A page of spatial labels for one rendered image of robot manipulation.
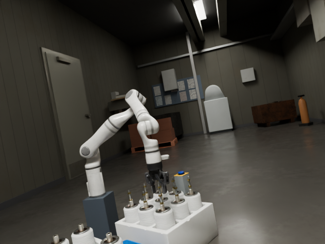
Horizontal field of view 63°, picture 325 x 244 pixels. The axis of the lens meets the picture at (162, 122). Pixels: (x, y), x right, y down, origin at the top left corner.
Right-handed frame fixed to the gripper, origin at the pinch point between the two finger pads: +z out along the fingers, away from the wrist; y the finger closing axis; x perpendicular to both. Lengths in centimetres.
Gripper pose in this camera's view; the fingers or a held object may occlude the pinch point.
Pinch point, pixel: (158, 190)
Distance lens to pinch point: 133.7
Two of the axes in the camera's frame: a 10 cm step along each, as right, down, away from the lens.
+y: 7.7, -1.3, -6.3
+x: 6.2, -1.2, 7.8
